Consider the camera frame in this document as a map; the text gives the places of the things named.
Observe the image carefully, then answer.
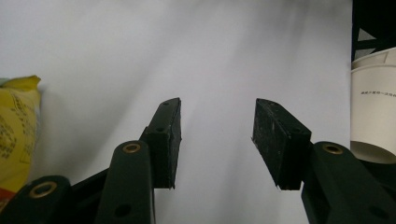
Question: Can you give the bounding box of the black metal tripod stand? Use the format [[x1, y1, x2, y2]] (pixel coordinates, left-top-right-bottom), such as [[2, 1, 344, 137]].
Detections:
[[351, 0, 396, 62]]

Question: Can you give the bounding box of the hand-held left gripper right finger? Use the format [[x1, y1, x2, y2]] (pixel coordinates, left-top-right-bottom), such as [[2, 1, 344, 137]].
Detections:
[[251, 98, 313, 191]]

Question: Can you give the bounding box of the yellow spouted food pouch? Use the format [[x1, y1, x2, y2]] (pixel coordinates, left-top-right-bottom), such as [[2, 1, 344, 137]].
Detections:
[[0, 75, 42, 213]]

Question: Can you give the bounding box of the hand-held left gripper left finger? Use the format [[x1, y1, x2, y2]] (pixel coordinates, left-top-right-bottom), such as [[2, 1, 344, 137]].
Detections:
[[139, 97, 182, 189]]

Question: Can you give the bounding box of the white table mat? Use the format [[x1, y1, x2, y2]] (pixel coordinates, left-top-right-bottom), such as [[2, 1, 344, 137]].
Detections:
[[0, 0, 354, 224]]

